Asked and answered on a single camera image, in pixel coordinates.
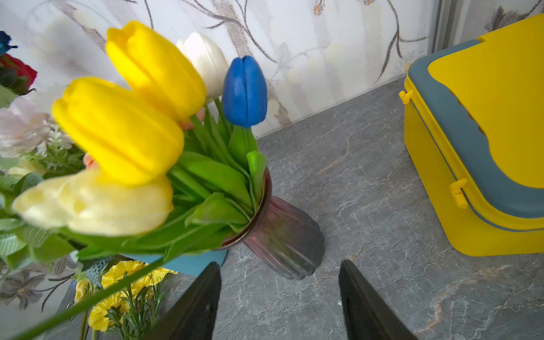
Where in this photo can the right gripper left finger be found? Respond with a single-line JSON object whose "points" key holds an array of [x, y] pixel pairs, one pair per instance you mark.
{"points": [[194, 314]]}

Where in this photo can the teal vase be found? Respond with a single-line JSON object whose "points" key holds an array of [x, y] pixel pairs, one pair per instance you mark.
{"points": [[191, 265]]}

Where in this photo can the dark glass vase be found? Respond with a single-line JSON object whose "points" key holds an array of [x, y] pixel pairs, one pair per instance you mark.
{"points": [[284, 237]]}

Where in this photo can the yellow marigold bouquet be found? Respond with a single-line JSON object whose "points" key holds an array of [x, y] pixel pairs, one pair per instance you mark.
{"points": [[33, 148]]}

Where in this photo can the yellow lidded box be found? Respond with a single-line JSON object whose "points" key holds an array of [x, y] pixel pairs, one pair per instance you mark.
{"points": [[474, 130]]}

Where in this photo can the mixed tulip sunflower bouquet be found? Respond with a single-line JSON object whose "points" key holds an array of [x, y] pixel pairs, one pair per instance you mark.
{"points": [[210, 194]]}

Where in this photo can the red rose bouquet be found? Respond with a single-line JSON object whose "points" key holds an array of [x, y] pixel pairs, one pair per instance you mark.
{"points": [[16, 76]]}

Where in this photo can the yellow tulip stem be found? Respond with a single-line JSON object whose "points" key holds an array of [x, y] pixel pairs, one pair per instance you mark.
{"points": [[156, 70], [132, 142]]}

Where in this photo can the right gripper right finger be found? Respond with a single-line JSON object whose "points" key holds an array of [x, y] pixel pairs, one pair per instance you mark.
{"points": [[366, 314]]}

